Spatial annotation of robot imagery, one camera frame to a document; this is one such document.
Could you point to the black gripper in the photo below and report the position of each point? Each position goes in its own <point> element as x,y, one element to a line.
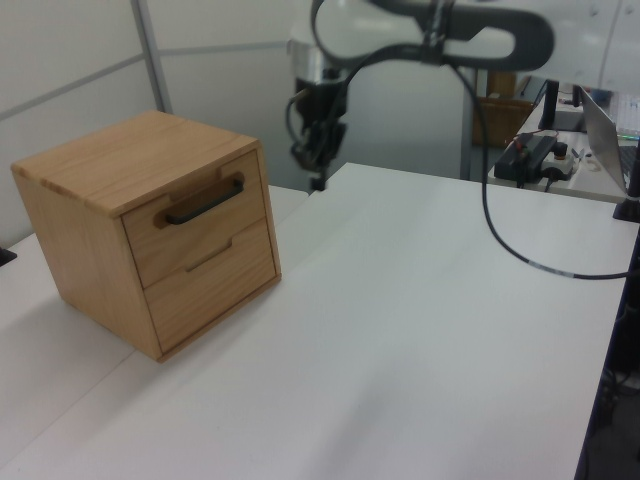
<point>322,102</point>

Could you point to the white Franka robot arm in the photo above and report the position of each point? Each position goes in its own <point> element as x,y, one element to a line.
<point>350,25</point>

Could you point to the wooden drawer with notch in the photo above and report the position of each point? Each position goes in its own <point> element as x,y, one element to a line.
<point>210,310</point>

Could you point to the light wooden drawer cabinet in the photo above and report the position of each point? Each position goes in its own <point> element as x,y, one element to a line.
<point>65,210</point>

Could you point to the brown wooden crate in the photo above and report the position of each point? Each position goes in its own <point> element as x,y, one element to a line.
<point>500,120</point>

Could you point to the black power supply box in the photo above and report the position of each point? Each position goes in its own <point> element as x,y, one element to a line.
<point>525,152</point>

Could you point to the black monitor stand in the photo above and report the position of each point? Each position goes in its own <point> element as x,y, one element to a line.
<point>550,100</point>

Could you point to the white emergency stop button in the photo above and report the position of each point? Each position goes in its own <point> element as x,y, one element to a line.
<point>557,160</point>

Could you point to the white side desk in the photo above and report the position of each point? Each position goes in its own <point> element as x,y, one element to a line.
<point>590,180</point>

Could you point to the grey laptop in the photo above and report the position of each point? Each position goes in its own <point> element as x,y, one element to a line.
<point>602,145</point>

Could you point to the grey partition frame post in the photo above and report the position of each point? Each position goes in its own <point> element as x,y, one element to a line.
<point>152,55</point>

